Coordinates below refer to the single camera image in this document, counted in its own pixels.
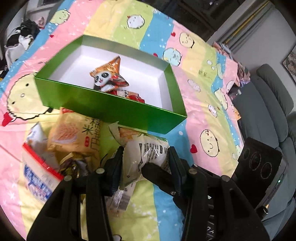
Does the white red blue snack bag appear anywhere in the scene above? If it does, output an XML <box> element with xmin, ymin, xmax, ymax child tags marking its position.
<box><xmin>22</xmin><ymin>123</ymin><xmax>63</xmax><ymax>203</ymax></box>

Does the dark brown gold snack bag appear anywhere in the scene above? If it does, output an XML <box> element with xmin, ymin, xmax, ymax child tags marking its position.
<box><xmin>59</xmin><ymin>152</ymin><xmax>90</xmax><ymax>178</ymax></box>

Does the yellow rice cracker bag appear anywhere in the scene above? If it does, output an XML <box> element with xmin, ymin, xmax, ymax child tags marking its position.
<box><xmin>47</xmin><ymin>108</ymin><xmax>101</xmax><ymax>158</ymax></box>

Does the white green snack packet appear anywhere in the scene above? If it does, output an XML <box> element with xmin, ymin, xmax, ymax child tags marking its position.
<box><xmin>108</xmin><ymin>123</ymin><xmax>170</xmax><ymax>190</ymax></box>

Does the orange panda snack packet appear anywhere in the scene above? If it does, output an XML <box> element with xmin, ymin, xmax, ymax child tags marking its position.
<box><xmin>89</xmin><ymin>56</ymin><xmax>145</xmax><ymax>103</ymax></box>

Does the clear cracker packet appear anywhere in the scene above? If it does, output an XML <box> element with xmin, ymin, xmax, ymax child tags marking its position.
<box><xmin>105</xmin><ymin>183</ymin><xmax>136</xmax><ymax>217</ymax></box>

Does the colourful cartoon bed sheet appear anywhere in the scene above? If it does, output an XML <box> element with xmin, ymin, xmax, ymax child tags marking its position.
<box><xmin>1</xmin><ymin>1</ymin><xmax>243</xmax><ymax>237</ymax></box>

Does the grey sofa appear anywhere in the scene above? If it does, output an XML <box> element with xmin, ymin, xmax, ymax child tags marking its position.
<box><xmin>232</xmin><ymin>64</ymin><xmax>295</xmax><ymax>240</ymax></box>

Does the green cardboard box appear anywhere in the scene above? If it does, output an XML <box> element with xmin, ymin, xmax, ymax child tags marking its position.
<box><xmin>35</xmin><ymin>35</ymin><xmax>187</xmax><ymax>134</ymax></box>

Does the pile of clothes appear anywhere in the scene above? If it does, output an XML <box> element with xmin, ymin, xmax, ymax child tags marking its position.
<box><xmin>1</xmin><ymin>17</ymin><xmax>46</xmax><ymax>72</ymax></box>

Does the black phone on mount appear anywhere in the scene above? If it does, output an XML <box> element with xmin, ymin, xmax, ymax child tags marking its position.
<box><xmin>232</xmin><ymin>137</ymin><xmax>287</xmax><ymax>219</ymax></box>

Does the framed wall picture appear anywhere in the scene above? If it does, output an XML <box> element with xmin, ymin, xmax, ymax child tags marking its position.
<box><xmin>282</xmin><ymin>46</ymin><xmax>296</xmax><ymax>82</ymax></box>

